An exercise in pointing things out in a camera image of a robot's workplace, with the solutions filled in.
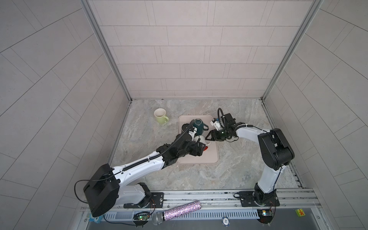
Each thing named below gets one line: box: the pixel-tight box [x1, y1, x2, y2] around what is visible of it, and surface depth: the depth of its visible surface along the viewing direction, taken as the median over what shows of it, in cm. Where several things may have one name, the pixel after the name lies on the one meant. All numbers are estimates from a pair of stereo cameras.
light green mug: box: [153, 107, 170, 125], surface depth 98 cm
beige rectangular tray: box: [177, 140, 219, 165], surface depth 87 cm
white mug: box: [194, 135, 211, 147], surface depth 88 cm
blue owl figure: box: [88, 213, 103, 224], surface depth 66 cm
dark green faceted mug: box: [192, 118, 209, 136], surface depth 93 cm
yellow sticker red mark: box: [295, 208, 306, 218], surface depth 68 cm
